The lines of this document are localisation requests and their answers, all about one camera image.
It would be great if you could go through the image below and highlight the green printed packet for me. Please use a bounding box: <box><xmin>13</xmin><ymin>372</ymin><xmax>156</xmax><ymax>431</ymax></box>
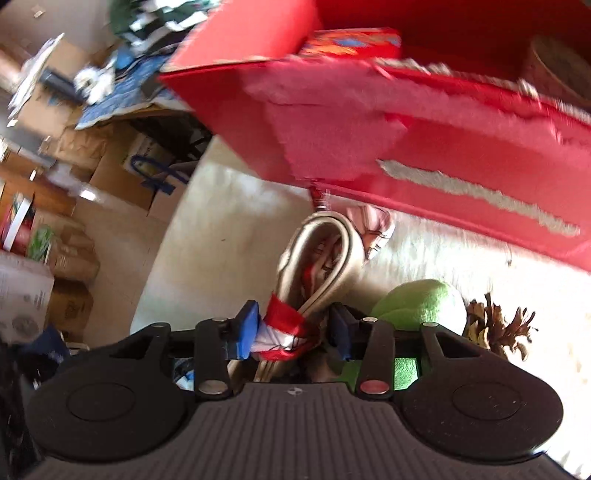
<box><xmin>27</xmin><ymin>225</ymin><xmax>55</xmax><ymax>261</ymax></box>

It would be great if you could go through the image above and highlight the cardboard box with blue handle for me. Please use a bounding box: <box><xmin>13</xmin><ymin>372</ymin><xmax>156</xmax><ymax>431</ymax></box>
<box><xmin>89</xmin><ymin>131</ymin><xmax>191</xmax><ymax>224</ymax></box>

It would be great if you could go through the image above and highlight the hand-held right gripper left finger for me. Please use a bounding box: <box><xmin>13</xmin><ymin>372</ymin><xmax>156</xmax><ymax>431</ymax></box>
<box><xmin>110</xmin><ymin>300</ymin><xmax>262</xmax><ymax>401</ymax></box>

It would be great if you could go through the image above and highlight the brown pine cone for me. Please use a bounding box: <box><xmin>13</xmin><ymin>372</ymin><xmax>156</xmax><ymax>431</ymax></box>
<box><xmin>464</xmin><ymin>293</ymin><xmax>539</xmax><ymax>363</ymax></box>

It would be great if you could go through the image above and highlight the red cardboard box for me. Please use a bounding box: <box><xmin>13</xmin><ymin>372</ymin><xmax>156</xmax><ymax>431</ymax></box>
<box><xmin>159</xmin><ymin>0</ymin><xmax>591</xmax><ymax>273</ymax></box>

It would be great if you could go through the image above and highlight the pink striped cloth piece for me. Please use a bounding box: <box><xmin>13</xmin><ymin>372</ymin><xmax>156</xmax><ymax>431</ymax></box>
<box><xmin>346</xmin><ymin>205</ymin><xmax>397</xmax><ymax>264</ymax></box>

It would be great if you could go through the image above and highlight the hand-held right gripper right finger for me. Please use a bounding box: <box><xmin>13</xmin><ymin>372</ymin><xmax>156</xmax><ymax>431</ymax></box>
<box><xmin>329</xmin><ymin>302</ymin><xmax>490</xmax><ymax>398</ymax></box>

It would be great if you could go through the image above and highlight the green fuzzy ball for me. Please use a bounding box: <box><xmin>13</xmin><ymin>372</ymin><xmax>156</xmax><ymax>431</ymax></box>
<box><xmin>337</xmin><ymin>279</ymin><xmax>468</xmax><ymax>388</ymax></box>

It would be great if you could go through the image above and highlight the white desktop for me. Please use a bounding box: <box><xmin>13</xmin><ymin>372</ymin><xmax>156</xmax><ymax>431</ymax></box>
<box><xmin>130</xmin><ymin>137</ymin><xmax>591</xmax><ymax>480</ymax></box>

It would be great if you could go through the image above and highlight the black rectangular device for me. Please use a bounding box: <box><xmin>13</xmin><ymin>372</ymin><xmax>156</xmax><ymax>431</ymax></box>
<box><xmin>39</xmin><ymin>68</ymin><xmax>78</xmax><ymax>100</ymax></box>

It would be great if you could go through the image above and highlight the red printed packet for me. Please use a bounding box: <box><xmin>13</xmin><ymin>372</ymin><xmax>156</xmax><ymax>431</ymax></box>
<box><xmin>299</xmin><ymin>28</ymin><xmax>403</xmax><ymax>60</ymax></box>

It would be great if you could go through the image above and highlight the white printed box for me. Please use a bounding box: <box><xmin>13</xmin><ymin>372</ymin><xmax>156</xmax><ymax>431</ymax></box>
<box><xmin>0</xmin><ymin>262</ymin><xmax>55</xmax><ymax>344</ymax></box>

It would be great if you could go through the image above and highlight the blue patterned cloth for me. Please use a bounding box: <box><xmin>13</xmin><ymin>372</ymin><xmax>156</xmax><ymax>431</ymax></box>
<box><xmin>75</xmin><ymin>51</ymin><xmax>190</xmax><ymax>131</ymax></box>

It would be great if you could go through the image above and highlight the gold strap with red-white ribbon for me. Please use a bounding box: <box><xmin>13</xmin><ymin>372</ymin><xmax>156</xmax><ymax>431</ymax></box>
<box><xmin>252</xmin><ymin>211</ymin><xmax>366</xmax><ymax>384</ymax></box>

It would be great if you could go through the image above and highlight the brown woven basket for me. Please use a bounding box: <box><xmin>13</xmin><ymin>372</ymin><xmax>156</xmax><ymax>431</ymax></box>
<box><xmin>522</xmin><ymin>36</ymin><xmax>591</xmax><ymax>109</ymax></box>

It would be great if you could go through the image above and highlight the dark blue bag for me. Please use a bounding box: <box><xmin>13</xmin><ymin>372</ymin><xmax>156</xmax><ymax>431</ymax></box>
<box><xmin>17</xmin><ymin>325</ymin><xmax>71</xmax><ymax>372</ymax></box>

